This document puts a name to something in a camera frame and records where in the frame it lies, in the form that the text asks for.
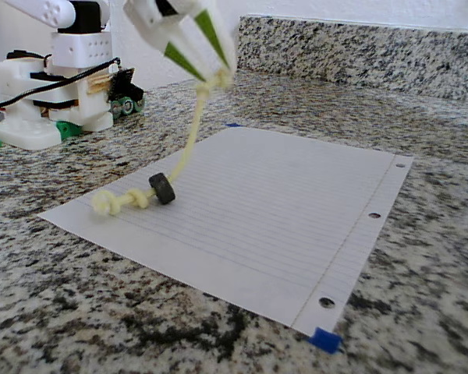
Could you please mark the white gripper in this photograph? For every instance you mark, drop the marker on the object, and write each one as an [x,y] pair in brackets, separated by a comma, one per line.
[161,24]

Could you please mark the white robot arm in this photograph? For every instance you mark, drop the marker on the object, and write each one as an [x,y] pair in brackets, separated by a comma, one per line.
[82,50]

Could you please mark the blue tape piece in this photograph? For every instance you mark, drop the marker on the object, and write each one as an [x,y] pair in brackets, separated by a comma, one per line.
[233,125]
[325,339]

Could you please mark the black motor controller board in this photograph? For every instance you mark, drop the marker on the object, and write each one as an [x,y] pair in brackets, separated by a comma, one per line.
[121,83]

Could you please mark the lined white paper sheet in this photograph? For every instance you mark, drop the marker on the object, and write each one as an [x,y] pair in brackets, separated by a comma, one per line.
[277,214]

